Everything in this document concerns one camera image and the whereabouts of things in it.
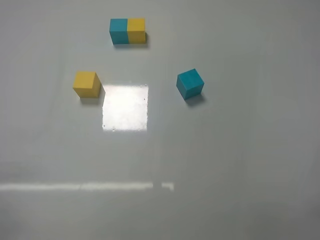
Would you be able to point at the yellow template cube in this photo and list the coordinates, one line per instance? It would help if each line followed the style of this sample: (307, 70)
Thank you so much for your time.
(136, 30)

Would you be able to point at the blue template cube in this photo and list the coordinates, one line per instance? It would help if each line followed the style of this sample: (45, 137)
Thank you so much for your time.
(118, 31)

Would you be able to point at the yellow loose cube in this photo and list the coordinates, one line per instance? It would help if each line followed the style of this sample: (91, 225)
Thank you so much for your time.
(87, 84)

